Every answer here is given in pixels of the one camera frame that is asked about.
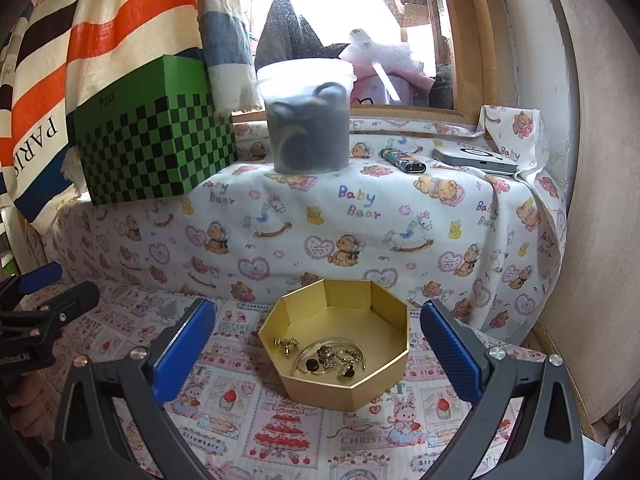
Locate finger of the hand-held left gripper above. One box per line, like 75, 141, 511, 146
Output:
20, 280, 100, 332
0, 261, 64, 311

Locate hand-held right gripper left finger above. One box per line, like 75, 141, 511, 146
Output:
52, 297, 217, 480

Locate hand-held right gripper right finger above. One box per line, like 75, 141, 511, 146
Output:
420, 299, 586, 480

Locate jewellery pieces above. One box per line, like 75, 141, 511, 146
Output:
295, 336, 369, 374

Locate gold octagonal box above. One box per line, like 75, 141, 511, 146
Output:
257, 278, 411, 412

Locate gold ring cluster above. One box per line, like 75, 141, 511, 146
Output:
315, 342, 363, 366

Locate person's left hand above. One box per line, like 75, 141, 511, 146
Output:
4, 372, 57, 437

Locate bear printed cloth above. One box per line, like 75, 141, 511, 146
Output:
42, 105, 571, 333

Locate green checkered box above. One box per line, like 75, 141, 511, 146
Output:
72, 55, 238, 206

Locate silver power bank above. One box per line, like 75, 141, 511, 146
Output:
432, 147, 521, 177

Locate colourful lighter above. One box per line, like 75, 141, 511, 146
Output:
380, 148, 427, 175

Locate wooden board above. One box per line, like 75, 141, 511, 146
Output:
530, 0, 640, 428

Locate striped printed curtain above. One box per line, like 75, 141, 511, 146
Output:
0, 0, 266, 233

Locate translucent plastic tub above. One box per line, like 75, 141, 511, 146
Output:
256, 59, 357, 173

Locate pink cartoon box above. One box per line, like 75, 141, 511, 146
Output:
350, 65, 437, 109

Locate white foam wrap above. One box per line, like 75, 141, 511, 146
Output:
340, 29, 424, 74

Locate dark grey cloth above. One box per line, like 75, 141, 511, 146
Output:
254, 0, 351, 68

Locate wooden window frame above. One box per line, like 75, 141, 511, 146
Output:
232, 0, 507, 126

